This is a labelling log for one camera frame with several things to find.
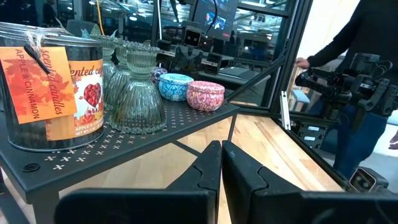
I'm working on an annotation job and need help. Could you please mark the scented candle tin orange label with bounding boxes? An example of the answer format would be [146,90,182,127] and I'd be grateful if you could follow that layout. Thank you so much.
[0,21,105,153]

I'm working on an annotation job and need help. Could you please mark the ribbed glass candlestick holder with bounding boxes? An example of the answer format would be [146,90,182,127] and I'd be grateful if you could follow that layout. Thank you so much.
[108,42,168,135]
[90,33,118,94]
[103,39,133,111]

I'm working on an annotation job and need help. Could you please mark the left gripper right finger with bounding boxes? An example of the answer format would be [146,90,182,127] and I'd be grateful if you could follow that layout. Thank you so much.
[221,141,398,224]

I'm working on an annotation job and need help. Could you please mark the person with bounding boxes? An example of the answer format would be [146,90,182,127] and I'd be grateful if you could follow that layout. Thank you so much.
[294,0,398,180]
[42,0,59,27]

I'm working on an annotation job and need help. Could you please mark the black perforated metal shelf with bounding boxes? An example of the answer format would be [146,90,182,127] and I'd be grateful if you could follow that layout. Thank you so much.
[0,90,241,224]

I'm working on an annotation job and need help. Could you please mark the blue stool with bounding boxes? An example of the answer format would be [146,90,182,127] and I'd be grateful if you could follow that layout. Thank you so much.
[291,89,312,104]

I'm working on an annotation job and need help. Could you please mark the person's hand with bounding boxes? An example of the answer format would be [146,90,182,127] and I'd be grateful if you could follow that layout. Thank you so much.
[294,57,311,70]

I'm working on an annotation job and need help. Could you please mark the grey desk surface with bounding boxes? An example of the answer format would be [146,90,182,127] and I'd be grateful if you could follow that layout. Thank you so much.
[198,66,271,91]

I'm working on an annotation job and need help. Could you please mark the yellow cable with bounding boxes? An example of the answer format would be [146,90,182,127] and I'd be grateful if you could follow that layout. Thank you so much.
[95,0,105,27]

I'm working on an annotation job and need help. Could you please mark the black box white labels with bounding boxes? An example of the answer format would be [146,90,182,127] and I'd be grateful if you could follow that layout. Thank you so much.
[292,120,328,151]

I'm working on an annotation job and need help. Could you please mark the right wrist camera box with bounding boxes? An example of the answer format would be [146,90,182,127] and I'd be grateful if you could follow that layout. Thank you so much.
[182,26,203,49]

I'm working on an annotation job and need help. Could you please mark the pink patterned round tin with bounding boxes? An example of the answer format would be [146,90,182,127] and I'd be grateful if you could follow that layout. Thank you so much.
[186,80,226,113]

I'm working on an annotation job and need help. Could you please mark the purple patterned round tin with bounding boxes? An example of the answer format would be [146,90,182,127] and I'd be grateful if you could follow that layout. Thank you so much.
[150,67,169,93]

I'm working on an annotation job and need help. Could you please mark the lit computer screen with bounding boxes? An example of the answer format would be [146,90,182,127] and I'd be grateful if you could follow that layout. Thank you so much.
[192,0,240,42]

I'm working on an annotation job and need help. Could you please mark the silver metal bracket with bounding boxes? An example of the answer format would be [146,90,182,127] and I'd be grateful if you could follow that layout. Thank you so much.
[279,90,292,131]

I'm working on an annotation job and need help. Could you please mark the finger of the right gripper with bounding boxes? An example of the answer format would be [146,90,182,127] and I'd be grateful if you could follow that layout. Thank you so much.
[204,52,224,76]
[156,39,174,62]

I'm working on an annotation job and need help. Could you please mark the black aluminium table frame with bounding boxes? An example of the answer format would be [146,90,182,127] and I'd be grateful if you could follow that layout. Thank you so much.
[225,0,354,191]

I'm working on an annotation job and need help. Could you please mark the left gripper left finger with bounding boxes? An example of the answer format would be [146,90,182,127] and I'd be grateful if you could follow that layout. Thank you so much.
[54,139,222,224]

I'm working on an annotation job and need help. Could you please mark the small grey table camera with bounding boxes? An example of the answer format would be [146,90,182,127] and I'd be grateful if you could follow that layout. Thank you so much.
[348,166,390,195]

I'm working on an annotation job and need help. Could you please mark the blue patterned round tin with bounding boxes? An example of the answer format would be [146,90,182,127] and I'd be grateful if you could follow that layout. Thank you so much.
[157,73,195,102]

